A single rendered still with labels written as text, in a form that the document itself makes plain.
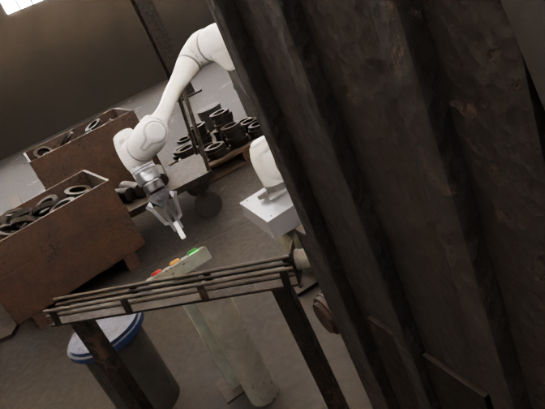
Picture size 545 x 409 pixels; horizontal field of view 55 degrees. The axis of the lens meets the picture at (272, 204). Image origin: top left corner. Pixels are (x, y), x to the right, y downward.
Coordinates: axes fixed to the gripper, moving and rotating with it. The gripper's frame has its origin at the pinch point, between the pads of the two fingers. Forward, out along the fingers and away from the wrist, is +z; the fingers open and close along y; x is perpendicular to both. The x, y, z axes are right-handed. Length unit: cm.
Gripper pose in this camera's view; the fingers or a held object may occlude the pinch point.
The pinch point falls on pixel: (179, 230)
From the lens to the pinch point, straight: 198.7
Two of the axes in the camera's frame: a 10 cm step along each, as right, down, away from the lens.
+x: -2.7, 1.0, 9.6
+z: 5.0, 8.6, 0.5
